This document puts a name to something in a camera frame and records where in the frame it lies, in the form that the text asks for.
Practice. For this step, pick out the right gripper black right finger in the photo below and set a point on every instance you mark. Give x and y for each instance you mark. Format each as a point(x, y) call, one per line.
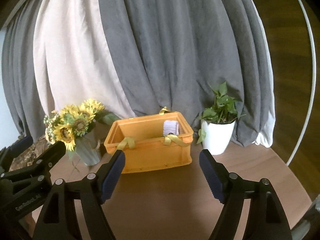
point(266, 216)

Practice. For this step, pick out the patterned brown fabric throw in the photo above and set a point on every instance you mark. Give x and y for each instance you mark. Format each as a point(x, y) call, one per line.
point(27, 158)

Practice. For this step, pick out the artificial sunflower bouquet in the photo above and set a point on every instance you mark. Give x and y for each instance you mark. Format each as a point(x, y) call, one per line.
point(74, 121)

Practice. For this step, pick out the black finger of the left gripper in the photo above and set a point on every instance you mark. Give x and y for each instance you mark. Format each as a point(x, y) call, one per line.
point(25, 189)
point(8, 154)

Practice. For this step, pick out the white ribbed plant pot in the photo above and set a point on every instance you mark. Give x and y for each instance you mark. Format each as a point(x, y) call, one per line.
point(217, 136)

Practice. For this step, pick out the lavender towel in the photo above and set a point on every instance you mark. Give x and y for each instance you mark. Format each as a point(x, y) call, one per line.
point(170, 127)

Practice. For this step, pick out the grey ribbed vase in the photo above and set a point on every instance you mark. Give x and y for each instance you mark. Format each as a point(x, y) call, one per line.
point(88, 149)

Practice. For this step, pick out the green pothos plant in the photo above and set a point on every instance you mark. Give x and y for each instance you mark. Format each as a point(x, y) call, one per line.
point(222, 111)

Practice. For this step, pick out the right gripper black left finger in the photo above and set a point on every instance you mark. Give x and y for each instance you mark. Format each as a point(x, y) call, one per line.
point(58, 220)

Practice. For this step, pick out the grey curtain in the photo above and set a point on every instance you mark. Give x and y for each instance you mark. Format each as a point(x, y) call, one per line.
point(167, 53)

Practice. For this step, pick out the cream white curtain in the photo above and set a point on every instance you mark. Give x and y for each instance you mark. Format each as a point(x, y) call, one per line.
point(72, 60)

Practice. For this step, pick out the white curved floor lamp pole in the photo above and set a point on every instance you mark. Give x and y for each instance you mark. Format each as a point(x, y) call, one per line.
point(308, 76)

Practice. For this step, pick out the orange plastic crate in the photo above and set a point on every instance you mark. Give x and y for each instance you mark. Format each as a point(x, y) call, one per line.
point(146, 148)

